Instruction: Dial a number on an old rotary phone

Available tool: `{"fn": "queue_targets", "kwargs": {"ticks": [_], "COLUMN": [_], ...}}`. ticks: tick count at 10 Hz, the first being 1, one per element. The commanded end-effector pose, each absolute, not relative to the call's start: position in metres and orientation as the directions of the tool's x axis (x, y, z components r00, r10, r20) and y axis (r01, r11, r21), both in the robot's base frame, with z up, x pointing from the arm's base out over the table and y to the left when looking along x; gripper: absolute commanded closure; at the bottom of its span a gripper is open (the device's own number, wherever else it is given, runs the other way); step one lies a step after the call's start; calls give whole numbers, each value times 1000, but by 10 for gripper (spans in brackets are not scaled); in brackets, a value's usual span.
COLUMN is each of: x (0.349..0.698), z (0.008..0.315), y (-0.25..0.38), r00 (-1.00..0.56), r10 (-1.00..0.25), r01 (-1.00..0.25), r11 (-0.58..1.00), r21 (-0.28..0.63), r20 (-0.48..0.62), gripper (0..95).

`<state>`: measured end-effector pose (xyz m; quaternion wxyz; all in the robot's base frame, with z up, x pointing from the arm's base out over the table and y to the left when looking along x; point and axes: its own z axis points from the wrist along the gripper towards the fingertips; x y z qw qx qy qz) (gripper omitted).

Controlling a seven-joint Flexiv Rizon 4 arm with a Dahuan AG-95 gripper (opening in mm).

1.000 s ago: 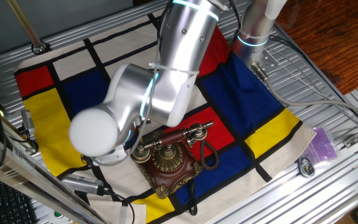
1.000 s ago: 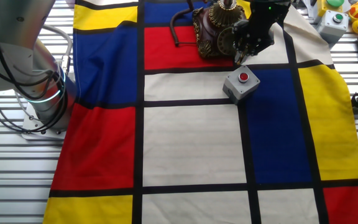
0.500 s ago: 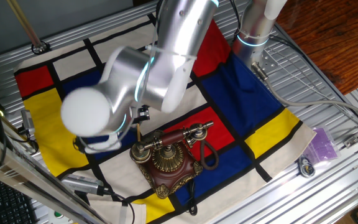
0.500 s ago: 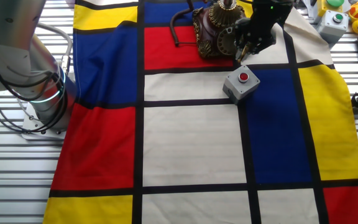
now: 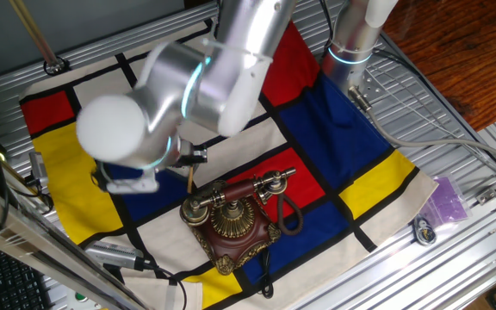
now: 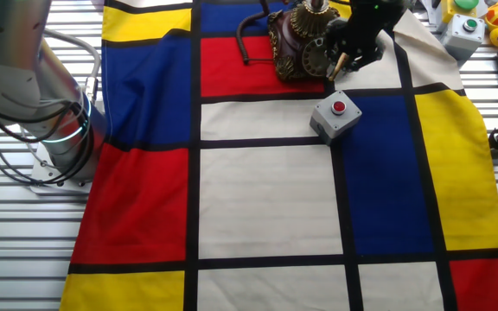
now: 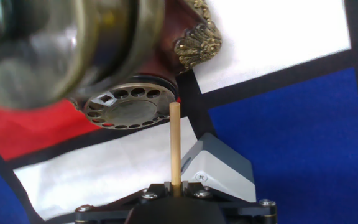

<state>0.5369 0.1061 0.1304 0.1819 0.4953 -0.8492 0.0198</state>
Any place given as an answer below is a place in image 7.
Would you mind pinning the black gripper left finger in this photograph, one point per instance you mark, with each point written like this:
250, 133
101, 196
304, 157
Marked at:
129, 200

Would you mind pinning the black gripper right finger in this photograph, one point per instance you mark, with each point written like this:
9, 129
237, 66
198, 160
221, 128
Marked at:
225, 199

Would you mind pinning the grey box with red button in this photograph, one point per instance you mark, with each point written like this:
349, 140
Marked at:
219, 168

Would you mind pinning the thin wooden stick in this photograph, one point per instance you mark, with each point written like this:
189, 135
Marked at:
175, 146

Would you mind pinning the brown brass phone handset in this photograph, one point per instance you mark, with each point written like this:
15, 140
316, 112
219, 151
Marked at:
42, 53

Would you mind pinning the colourful Mondrian pattern tablecloth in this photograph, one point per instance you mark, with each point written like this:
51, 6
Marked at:
291, 140

